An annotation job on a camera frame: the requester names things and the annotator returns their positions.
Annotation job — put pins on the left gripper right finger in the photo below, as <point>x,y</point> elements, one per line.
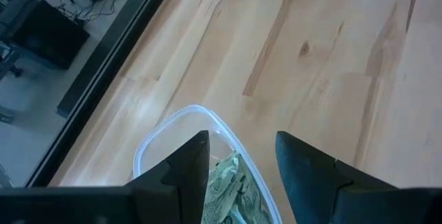
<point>362,206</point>

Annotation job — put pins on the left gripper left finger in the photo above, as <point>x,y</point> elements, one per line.
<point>103,206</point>

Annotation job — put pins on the green stevia packet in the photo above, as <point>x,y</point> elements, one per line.
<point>221,182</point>
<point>252,200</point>

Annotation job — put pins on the rectangular clear plastic container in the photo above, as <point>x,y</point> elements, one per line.
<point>172,137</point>

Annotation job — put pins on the black equipment case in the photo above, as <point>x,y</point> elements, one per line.
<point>52,34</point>

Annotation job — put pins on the black aluminium table frame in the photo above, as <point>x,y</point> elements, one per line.
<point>105,79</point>

